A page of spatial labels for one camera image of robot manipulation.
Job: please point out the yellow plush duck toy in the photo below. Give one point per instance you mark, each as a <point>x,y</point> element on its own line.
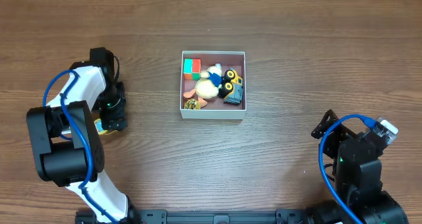
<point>208,86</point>

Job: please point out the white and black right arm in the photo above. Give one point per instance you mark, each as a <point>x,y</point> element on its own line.
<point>349,161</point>

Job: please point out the yellow wheel-shaped toy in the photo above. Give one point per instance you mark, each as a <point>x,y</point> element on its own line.
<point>192,104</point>

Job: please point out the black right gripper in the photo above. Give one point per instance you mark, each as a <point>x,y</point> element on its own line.
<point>334,136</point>

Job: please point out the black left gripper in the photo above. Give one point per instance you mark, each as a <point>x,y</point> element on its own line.
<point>114,122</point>

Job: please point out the small rattle drum toy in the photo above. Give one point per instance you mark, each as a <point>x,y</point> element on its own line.
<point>100,130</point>

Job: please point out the white box with pink interior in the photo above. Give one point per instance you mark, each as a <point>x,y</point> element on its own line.
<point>215,108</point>

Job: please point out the grey and yellow toy truck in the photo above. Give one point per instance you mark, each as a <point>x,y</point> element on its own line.
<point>232,87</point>

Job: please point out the multicolour puzzle cube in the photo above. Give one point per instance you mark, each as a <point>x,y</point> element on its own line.
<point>191,69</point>

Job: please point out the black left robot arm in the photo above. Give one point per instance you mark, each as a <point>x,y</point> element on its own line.
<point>80,104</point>

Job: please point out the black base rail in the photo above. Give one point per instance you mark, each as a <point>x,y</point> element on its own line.
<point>234,217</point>

